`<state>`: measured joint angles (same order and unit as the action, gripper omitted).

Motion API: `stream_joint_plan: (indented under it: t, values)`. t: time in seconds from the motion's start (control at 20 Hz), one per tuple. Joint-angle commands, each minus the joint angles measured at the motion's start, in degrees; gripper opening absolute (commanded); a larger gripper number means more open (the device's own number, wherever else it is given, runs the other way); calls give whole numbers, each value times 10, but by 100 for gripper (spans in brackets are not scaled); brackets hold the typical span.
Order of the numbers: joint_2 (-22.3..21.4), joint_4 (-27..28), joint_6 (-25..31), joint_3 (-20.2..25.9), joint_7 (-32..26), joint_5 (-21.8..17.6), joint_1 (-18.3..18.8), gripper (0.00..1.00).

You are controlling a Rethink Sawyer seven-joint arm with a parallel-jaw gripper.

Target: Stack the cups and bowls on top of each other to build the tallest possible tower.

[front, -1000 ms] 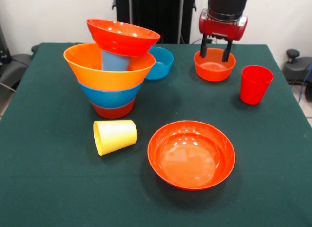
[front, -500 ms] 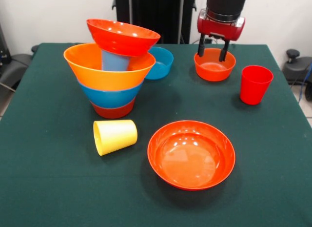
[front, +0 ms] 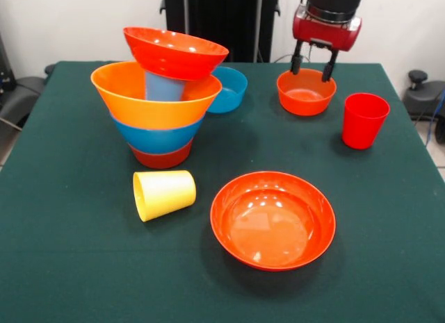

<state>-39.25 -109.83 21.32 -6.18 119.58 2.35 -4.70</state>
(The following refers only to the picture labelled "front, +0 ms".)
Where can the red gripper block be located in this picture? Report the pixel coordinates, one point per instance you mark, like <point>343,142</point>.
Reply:
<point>323,33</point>

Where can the small red-orange bowl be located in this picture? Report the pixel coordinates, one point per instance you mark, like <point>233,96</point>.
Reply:
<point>163,159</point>
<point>306,97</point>

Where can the red cup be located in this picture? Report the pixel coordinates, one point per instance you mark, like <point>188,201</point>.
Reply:
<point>363,128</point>

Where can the wide red-orange bowl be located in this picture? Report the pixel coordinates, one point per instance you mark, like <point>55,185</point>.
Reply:
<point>174,59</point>
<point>273,225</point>

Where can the blue cup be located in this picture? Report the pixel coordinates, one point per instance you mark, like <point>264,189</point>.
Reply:
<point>163,88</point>

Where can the large blue bowl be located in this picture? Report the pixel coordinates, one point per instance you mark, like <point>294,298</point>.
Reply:
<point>156,140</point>

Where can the large orange bowl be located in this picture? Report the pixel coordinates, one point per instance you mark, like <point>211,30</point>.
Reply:
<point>121,93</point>

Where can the yellow cup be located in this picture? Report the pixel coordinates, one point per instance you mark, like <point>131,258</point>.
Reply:
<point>167,194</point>

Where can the small blue bowl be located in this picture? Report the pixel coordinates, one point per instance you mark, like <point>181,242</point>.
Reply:
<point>231,93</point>

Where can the dark green tablecloth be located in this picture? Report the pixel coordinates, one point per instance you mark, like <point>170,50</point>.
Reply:
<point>382,250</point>

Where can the black pedestal leg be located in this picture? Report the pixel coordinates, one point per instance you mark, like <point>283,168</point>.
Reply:
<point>21,93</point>
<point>422,100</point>

